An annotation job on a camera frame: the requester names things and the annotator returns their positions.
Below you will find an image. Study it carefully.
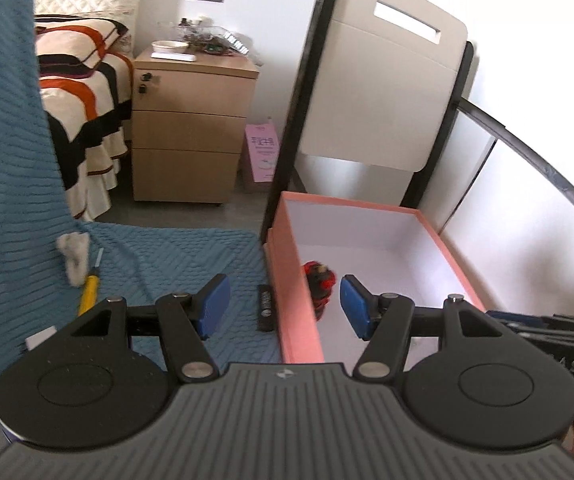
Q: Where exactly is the blue textured blanket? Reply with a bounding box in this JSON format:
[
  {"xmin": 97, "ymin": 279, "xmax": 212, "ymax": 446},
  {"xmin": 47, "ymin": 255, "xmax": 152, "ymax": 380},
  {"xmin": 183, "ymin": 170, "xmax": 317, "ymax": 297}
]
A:
[{"xmin": 0, "ymin": 0, "xmax": 283, "ymax": 381}]

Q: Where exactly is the pink paper bag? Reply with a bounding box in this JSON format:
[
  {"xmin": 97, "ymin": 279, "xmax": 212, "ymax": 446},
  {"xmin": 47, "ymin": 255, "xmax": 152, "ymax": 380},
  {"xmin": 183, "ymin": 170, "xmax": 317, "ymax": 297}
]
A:
[{"xmin": 239, "ymin": 119, "xmax": 283, "ymax": 193}]

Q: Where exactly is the pile of small bottles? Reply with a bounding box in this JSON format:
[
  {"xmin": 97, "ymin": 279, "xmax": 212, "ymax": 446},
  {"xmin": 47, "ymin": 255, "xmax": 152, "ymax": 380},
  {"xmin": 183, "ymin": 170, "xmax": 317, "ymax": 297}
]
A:
[{"xmin": 177, "ymin": 17, "xmax": 253, "ymax": 56}]

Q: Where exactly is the striped bed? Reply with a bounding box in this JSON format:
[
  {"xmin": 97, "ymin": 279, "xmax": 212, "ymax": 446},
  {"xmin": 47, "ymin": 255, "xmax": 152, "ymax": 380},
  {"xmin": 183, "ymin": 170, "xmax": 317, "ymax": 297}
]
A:
[{"xmin": 34, "ymin": 15, "xmax": 133, "ymax": 221}]

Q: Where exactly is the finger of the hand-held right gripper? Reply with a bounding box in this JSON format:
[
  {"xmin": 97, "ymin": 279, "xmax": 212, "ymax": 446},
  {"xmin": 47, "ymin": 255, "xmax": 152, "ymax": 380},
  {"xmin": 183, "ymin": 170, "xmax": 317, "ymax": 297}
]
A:
[{"xmin": 486, "ymin": 310, "xmax": 574, "ymax": 336}]

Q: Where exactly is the white fluffy plush piece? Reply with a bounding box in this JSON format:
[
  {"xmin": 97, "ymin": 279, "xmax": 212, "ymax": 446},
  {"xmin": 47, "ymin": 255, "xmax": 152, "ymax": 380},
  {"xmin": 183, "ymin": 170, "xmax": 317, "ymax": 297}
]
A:
[{"xmin": 56, "ymin": 232, "xmax": 90, "ymax": 287}]

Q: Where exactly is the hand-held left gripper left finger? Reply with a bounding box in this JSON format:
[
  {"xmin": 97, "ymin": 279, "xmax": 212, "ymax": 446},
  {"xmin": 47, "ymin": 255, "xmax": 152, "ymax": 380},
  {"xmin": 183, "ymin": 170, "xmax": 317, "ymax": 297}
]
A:
[{"xmin": 70, "ymin": 274, "xmax": 231, "ymax": 383}]

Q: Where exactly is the yellow handled screwdriver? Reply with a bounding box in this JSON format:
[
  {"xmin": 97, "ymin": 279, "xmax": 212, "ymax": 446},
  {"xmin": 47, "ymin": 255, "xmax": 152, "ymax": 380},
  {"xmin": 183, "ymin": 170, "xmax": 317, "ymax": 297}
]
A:
[{"xmin": 77, "ymin": 248, "xmax": 105, "ymax": 317}]

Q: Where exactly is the curved grey metal rail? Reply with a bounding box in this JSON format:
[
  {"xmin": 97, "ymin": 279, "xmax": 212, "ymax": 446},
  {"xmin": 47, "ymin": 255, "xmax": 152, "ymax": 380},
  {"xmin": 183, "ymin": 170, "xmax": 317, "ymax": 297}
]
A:
[{"xmin": 454, "ymin": 97, "xmax": 574, "ymax": 241}]

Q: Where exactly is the pink cardboard box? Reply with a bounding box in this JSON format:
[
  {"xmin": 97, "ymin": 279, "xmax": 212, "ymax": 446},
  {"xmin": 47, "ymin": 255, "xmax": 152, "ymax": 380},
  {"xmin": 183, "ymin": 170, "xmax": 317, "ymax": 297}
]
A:
[{"xmin": 265, "ymin": 191, "xmax": 488, "ymax": 365}]

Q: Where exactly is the folding chair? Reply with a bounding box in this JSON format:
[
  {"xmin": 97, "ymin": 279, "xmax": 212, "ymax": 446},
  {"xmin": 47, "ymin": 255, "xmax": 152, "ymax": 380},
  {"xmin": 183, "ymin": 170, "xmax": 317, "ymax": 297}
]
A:
[{"xmin": 259, "ymin": 0, "xmax": 475, "ymax": 241}]

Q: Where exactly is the red and black toy figure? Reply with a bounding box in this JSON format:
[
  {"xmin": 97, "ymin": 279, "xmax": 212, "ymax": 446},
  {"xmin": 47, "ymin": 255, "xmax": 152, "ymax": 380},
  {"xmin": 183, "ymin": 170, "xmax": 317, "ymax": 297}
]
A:
[{"xmin": 301, "ymin": 260, "xmax": 338, "ymax": 321}]

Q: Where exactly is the wooden drawer nightstand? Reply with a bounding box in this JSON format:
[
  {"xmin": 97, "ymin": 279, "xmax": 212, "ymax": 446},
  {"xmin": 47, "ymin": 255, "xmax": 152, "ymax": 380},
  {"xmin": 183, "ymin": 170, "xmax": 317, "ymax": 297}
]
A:
[{"xmin": 131, "ymin": 46, "xmax": 260, "ymax": 206}]

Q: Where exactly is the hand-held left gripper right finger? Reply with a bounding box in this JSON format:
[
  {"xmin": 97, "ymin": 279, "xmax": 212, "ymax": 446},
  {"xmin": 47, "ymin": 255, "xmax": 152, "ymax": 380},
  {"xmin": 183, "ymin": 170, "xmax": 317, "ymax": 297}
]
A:
[{"xmin": 339, "ymin": 274, "xmax": 505, "ymax": 385}]

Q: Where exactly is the black usb stick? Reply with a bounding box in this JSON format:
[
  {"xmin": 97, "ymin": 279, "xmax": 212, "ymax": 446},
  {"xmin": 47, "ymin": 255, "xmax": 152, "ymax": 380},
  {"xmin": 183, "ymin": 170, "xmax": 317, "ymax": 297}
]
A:
[{"xmin": 258, "ymin": 284, "xmax": 276, "ymax": 332}]

